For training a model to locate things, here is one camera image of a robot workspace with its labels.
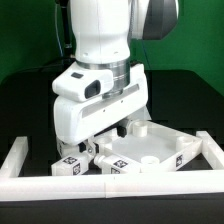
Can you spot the white square tabletop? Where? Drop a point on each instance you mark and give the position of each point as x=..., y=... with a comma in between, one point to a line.
x=154, y=147

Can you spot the black camera stand pole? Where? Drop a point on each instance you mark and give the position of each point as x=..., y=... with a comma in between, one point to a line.
x=65, y=43

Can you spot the white U-shaped fence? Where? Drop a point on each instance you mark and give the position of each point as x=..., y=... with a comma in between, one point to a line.
x=122, y=185

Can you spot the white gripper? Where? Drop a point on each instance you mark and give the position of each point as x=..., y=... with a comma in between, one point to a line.
x=77, y=121

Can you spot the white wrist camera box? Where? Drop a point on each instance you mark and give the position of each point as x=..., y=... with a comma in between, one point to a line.
x=82, y=85

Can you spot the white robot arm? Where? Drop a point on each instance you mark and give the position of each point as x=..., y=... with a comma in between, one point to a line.
x=103, y=30

